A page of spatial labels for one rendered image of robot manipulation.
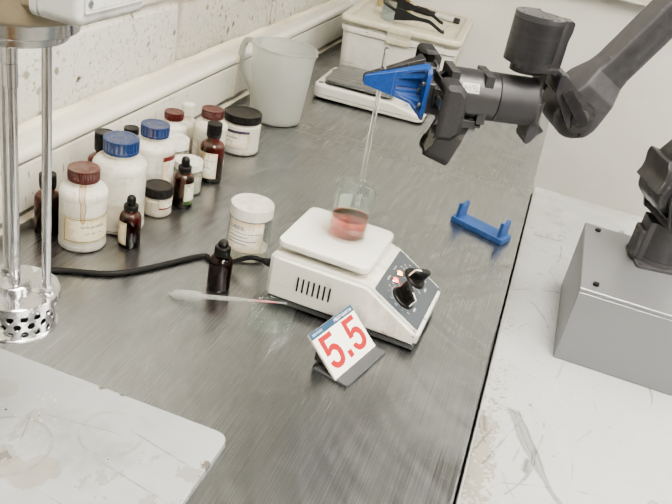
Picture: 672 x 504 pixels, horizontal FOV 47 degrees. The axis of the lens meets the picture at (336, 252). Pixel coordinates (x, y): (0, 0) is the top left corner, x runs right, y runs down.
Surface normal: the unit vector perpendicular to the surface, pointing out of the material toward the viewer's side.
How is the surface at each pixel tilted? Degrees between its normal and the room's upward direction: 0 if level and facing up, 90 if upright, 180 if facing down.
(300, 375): 0
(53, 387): 0
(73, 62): 90
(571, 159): 90
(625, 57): 91
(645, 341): 90
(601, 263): 1
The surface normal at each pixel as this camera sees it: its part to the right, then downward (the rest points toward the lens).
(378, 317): -0.33, 0.40
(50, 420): 0.18, -0.86
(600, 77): 0.36, 0.10
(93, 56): 0.93, 0.30
